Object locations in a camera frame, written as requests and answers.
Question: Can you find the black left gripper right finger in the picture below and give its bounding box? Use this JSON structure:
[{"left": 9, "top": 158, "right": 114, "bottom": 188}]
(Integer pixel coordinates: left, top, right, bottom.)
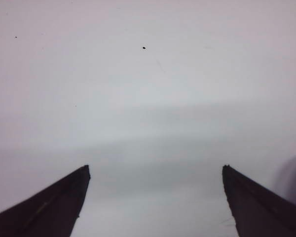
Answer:
[{"left": 222, "top": 165, "right": 296, "bottom": 237}]

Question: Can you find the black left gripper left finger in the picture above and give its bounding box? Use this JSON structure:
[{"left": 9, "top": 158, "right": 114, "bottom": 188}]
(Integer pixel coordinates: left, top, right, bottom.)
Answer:
[{"left": 0, "top": 165, "right": 90, "bottom": 237}]

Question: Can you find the blue round plate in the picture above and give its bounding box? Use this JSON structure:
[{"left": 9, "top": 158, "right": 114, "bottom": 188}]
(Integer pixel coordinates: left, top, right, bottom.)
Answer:
[{"left": 273, "top": 156, "right": 296, "bottom": 205}]

